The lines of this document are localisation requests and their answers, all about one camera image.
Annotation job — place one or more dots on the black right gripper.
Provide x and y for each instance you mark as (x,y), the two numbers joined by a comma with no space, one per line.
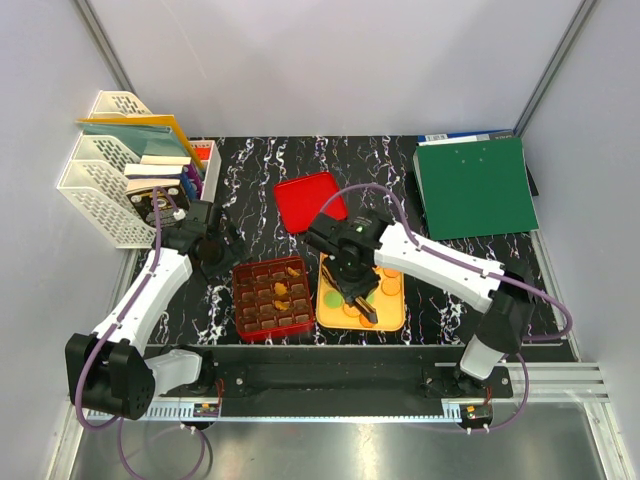
(364,287)

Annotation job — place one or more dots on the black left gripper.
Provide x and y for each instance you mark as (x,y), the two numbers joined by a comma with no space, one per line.
(235,252)

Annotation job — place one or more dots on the red box lid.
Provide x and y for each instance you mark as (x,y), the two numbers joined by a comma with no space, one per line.
(299,200)

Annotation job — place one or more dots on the metal tongs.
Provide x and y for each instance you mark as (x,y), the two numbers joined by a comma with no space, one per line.
(367,313)

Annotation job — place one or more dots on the yellow plastic tray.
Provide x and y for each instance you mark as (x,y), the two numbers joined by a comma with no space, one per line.
(388,299)

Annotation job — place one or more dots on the red cookie box with tray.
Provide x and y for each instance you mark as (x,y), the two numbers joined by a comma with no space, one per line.
(256,318)

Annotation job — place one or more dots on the orange leaf cookie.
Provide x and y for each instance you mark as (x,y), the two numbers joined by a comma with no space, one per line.
(280,289)

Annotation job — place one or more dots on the orange flower cookie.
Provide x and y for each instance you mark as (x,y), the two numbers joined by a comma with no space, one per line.
(281,305)

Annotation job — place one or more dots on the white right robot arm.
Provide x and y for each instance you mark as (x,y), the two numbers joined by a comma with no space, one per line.
(500,295)

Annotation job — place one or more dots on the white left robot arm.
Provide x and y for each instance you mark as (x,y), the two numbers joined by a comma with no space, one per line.
(106,369)

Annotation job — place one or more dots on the green macaron cookie left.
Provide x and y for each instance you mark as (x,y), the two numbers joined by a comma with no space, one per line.
(332,299)

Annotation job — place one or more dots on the white pen holder box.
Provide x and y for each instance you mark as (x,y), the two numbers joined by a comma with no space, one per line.
(208,153)

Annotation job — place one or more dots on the teal folder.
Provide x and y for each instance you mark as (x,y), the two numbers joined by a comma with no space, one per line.
(141,139)

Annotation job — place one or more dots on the green folder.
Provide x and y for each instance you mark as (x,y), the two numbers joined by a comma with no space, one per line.
(450,226)

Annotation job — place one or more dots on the blue binder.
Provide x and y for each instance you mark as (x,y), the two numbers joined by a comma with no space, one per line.
(465,136)

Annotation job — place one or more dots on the white mesh file organizer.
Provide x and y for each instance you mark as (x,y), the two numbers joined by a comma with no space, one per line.
(94,181)

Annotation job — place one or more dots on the yellow folder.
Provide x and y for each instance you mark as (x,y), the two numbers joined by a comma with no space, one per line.
(155,120)

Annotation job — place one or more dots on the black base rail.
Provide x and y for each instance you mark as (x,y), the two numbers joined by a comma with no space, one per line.
(396,382)

